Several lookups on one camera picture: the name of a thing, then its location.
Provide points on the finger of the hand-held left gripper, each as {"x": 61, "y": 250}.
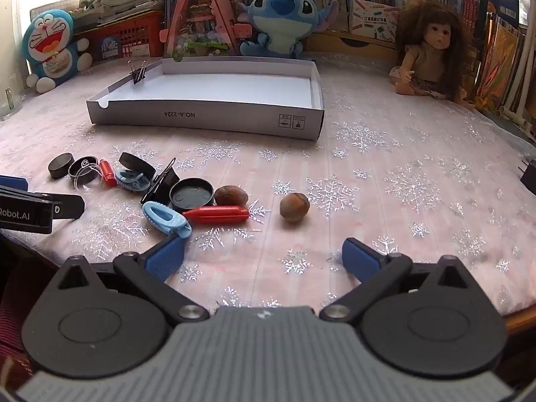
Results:
{"x": 12, "y": 183}
{"x": 69, "y": 208}

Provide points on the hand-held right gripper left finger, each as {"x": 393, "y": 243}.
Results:
{"x": 167, "y": 255}

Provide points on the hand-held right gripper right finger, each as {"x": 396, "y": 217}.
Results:
{"x": 360, "y": 257}

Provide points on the transparent round lid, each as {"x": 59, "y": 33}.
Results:
{"x": 78, "y": 176}

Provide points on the light blue hair clip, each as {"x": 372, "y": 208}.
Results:
{"x": 163, "y": 217}

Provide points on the short red capsule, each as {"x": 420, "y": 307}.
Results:
{"x": 107, "y": 173}

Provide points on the light brown nut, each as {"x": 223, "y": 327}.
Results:
{"x": 294, "y": 207}

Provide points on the dark brown nut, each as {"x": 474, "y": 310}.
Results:
{"x": 230, "y": 197}

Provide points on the white cardboard box tray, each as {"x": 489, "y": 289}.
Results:
{"x": 217, "y": 92}

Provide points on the small black round cap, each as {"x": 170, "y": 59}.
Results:
{"x": 60, "y": 166}

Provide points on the long red capsule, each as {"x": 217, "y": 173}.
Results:
{"x": 215, "y": 214}

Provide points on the wide black round lid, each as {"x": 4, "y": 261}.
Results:
{"x": 190, "y": 196}

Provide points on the dark blue hair clip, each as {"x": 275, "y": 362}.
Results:
{"x": 132, "y": 182}

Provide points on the large black binder clip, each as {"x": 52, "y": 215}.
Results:
{"x": 161, "y": 186}

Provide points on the pink snowflake tablecloth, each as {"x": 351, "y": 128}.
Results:
{"x": 398, "y": 184}

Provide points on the blue robot cat plush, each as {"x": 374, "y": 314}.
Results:
{"x": 46, "y": 42}

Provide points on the red plastic basket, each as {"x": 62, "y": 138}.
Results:
{"x": 125, "y": 33}

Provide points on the black object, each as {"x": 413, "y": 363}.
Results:
{"x": 529, "y": 180}

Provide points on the wooden drawer box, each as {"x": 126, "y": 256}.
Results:
{"x": 347, "y": 44}

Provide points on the pink triangular miniature house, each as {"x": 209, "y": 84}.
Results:
{"x": 197, "y": 16}

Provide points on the long-haired baby doll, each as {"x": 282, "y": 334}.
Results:
{"x": 435, "y": 37}

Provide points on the label printer carton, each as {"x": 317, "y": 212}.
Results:
{"x": 368, "y": 21}

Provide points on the row of leaning books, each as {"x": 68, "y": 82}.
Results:
{"x": 498, "y": 63}

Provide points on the blue alien plush toy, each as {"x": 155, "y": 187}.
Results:
{"x": 284, "y": 12}

